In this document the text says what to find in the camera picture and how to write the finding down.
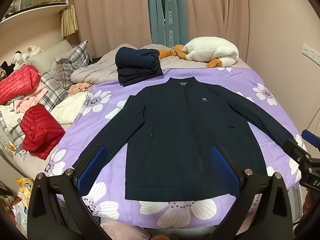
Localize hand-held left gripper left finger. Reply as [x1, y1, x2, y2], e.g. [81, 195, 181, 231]
[27, 144, 108, 240]

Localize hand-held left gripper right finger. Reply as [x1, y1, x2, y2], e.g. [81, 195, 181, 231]
[211, 144, 294, 240]

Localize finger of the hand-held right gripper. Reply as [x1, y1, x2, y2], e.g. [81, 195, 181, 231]
[301, 129, 320, 153]
[282, 139, 310, 161]

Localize navy zip jacket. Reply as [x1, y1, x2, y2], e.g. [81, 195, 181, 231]
[72, 76, 304, 202]

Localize pink clothes pile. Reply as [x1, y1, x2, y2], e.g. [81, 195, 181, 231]
[9, 82, 48, 114]

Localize folded navy clothes stack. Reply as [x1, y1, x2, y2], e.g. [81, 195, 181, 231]
[115, 46, 164, 87]

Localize purple floral bedsheet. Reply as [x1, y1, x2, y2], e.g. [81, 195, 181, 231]
[46, 66, 308, 229]

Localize white folded cloth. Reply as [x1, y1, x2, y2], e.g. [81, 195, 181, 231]
[51, 91, 90, 125]

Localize red down jacket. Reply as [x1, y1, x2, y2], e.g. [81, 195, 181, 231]
[0, 64, 42, 105]
[21, 104, 66, 160]

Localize yellow snack bag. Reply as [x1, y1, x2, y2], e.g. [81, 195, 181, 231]
[15, 177, 34, 208]

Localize peach crumpled cloth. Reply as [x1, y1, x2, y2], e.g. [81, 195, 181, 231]
[69, 82, 93, 95]

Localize plaid pillow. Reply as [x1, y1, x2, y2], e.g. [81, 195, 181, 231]
[50, 41, 90, 90]
[40, 71, 69, 113]

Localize grey quilt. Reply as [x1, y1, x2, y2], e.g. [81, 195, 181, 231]
[70, 44, 250, 84]

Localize white plush duck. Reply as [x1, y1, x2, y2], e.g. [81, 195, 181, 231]
[160, 37, 239, 68]

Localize beige headboard cushion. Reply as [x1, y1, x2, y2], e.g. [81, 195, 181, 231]
[27, 39, 73, 68]

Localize plush toys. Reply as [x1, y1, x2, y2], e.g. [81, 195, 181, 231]
[12, 45, 43, 70]

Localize yellow tasselled hanging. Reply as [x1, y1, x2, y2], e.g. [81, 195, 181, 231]
[61, 4, 79, 37]

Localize pink curtain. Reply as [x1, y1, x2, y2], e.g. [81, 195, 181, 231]
[72, 0, 154, 55]
[184, 0, 253, 63]

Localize teal printed curtain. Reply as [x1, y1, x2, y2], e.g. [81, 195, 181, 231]
[147, 0, 188, 48]

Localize white wall outlet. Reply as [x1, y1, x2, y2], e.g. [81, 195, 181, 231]
[302, 43, 320, 59]

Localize white wall shelf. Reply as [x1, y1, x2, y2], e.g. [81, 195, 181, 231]
[0, 0, 69, 24]

